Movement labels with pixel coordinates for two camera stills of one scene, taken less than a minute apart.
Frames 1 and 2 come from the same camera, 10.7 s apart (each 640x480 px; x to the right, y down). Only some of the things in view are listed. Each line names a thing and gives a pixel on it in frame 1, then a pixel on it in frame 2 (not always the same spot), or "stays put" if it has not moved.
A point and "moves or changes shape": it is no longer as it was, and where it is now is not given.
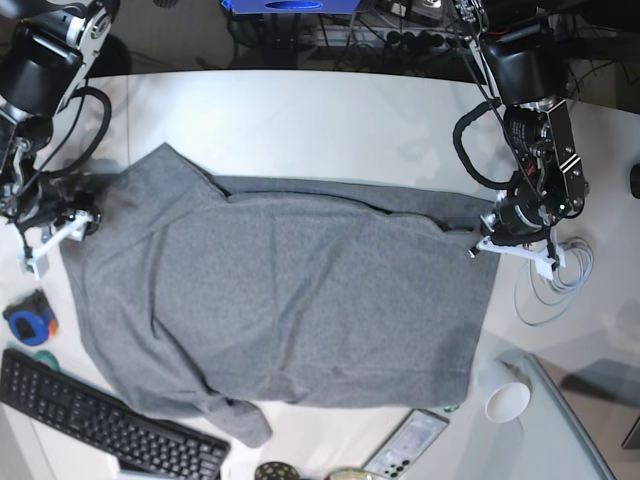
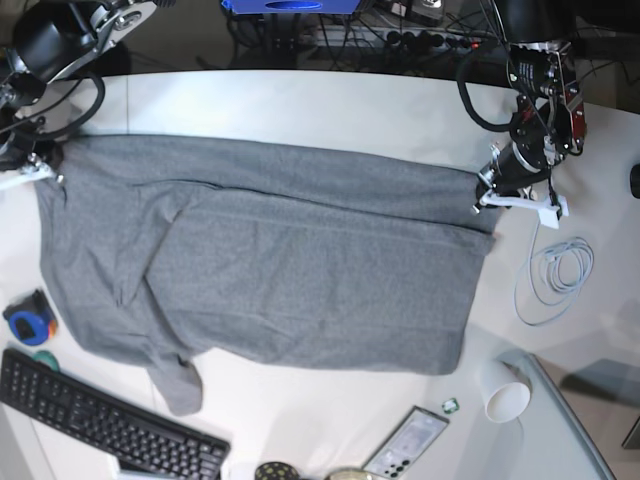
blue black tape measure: (31, 320) stays put
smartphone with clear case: (408, 444) stays put
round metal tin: (349, 474) stays put
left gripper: (54, 200) to (40, 148)
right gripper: (519, 217) to (510, 171)
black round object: (635, 181) stays put
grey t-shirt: (291, 293) moves or changes shape
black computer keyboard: (149, 449) stays put
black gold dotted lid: (276, 471) stays put
